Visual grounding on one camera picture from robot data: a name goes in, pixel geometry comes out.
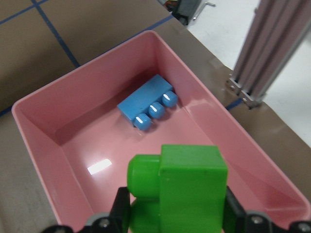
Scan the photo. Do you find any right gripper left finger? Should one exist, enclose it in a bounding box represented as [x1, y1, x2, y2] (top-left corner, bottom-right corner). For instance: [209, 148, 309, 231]
[109, 187, 131, 233]

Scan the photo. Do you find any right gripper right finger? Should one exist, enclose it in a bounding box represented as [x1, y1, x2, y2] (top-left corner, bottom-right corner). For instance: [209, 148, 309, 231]
[222, 186, 246, 233]

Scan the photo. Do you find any green toy block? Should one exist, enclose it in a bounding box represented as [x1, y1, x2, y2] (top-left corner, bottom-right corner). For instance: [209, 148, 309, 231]
[127, 145, 228, 233]

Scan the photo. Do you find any blue toy block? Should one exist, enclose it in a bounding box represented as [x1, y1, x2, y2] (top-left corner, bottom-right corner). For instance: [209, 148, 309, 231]
[117, 74, 178, 131]

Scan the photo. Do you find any pink plastic box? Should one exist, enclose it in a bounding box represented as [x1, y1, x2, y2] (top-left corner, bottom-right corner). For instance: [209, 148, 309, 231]
[12, 31, 311, 230]

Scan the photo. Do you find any aluminium frame post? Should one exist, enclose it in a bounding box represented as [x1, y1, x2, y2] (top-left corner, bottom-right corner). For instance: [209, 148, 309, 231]
[227, 0, 311, 108]

